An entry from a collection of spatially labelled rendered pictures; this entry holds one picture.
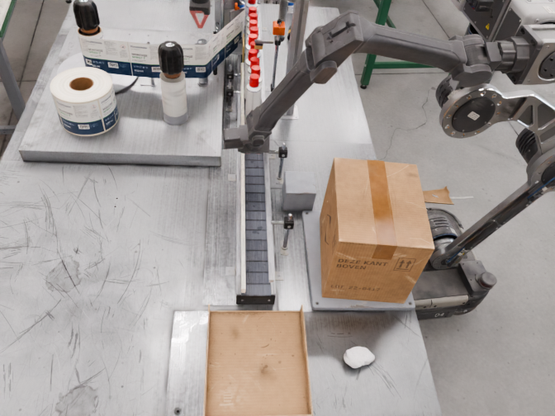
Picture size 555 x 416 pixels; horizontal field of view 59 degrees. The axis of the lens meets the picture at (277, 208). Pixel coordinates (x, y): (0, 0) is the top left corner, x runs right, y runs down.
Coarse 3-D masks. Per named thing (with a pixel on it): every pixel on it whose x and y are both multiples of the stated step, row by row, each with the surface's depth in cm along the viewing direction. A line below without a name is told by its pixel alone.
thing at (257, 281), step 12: (252, 156) 172; (252, 168) 168; (252, 180) 165; (252, 192) 161; (264, 192) 162; (252, 204) 158; (264, 204) 158; (252, 216) 155; (264, 216) 155; (252, 228) 152; (264, 228) 152; (252, 240) 148; (264, 240) 149; (252, 252) 146; (264, 252) 146; (252, 264) 143; (264, 264) 143; (252, 276) 140; (264, 276) 141; (252, 288) 138; (264, 288) 138
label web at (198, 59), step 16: (224, 16) 202; (240, 16) 201; (224, 32) 193; (240, 32) 207; (144, 48) 180; (192, 48) 182; (208, 48) 185; (224, 48) 198; (192, 64) 188; (208, 64) 191
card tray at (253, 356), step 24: (216, 312) 137; (240, 312) 138; (264, 312) 138; (288, 312) 139; (216, 336) 132; (240, 336) 133; (264, 336) 134; (288, 336) 134; (216, 360) 128; (240, 360) 129; (264, 360) 129; (288, 360) 130; (216, 384) 124; (240, 384) 125; (264, 384) 125; (288, 384) 126; (216, 408) 120; (240, 408) 121; (264, 408) 121; (288, 408) 122; (312, 408) 119
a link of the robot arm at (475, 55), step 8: (464, 48) 119; (472, 48) 118; (480, 48) 119; (488, 48) 118; (496, 48) 118; (472, 56) 118; (480, 56) 118; (488, 56) 117; (496, 56) 117; (472, 64) 117; (488, 64) 118; (496, 64) 118
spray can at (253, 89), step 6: (252, 78) 168; (258, 78) 168; (252, 84) 169; (258, 84) 170; (246, 90) 172; (252, 90) 170; (258, 90) 171; (246, 96) 173; (252, 96) 172; (258, 96) 172; (246, 102) 175; (252, 102) 174; (258, 102) 175; (246, 108) 177; (252, 108) 176; (246, 114) 179
